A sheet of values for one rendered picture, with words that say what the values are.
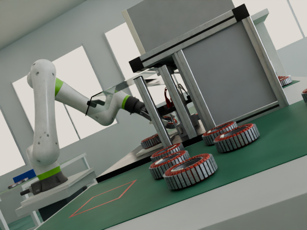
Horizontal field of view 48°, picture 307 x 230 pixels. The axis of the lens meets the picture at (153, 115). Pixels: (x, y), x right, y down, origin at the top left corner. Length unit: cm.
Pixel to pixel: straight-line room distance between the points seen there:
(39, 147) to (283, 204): 139
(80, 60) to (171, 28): 550
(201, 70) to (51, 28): 601
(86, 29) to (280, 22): 345
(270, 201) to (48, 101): 142
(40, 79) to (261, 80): 106
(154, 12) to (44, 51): 587
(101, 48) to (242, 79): 553
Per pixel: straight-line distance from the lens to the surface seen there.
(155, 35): 135
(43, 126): 174
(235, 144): 84
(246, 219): 48
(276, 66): 252
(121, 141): 660
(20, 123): 751
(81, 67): 676
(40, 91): 177
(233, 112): 122
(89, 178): 193
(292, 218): 48
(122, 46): 648
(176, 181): 69
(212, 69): 121
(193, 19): 133
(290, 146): 69
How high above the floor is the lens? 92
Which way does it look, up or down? 1 degrees down
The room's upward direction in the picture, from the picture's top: 24 degrees counter-clockwise
